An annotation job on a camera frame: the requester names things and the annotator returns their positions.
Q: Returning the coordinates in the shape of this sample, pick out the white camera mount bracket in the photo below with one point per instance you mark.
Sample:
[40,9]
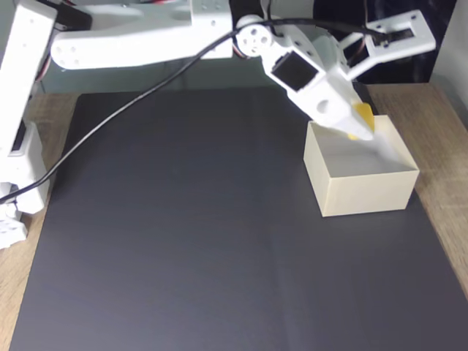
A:
[420,43]

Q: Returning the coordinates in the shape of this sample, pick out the yellow cube block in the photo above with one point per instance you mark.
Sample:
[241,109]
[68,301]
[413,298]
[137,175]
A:
[365,113]

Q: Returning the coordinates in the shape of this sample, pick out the dark grey table mat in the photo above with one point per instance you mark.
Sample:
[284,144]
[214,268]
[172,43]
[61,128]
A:
[219,256]

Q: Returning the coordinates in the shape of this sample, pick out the white open box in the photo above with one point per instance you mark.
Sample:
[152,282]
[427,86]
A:
[365,194]

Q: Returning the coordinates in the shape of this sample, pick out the dark hanging garment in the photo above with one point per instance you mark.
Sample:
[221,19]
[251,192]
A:
[395,73]

